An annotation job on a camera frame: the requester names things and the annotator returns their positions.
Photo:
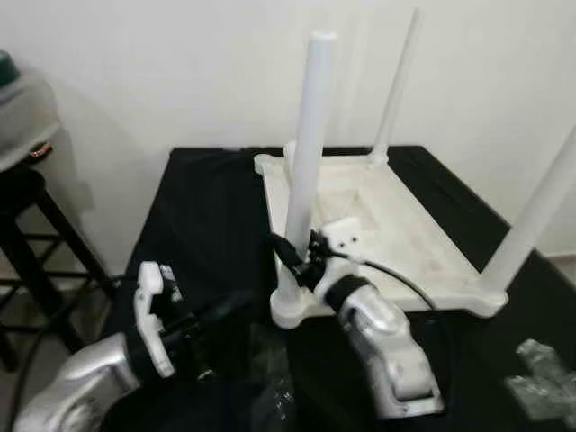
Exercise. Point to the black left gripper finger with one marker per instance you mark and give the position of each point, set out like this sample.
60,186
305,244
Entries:
229,308

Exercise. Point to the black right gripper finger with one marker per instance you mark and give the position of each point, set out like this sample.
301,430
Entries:
288,252

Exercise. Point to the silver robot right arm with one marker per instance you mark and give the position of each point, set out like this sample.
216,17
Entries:
387,351

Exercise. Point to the white plastic children table top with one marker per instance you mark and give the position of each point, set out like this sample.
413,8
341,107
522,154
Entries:
414,225

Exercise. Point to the black tablecloth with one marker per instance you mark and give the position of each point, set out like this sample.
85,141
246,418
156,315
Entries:
216,225

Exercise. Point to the small clear plastic bag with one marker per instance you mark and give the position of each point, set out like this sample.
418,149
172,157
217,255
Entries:
270,382

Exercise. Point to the crumpled clear plastic film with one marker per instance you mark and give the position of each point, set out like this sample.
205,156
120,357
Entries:
544,382

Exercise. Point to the black round stool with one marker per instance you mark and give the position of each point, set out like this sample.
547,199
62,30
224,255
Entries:
18,193

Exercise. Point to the black wok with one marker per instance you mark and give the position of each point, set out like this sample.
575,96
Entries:
40,151

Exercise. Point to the clear plastic storage container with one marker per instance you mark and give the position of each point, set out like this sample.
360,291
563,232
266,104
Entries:
27,117

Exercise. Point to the green pot lid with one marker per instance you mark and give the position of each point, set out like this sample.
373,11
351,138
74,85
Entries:
7,67

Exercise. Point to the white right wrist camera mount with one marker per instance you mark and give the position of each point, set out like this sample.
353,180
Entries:
344,236

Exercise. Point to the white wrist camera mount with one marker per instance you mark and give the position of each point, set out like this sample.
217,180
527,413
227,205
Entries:
148,297
344,236

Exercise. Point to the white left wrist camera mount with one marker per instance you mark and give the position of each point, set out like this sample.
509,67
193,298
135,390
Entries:
148,297

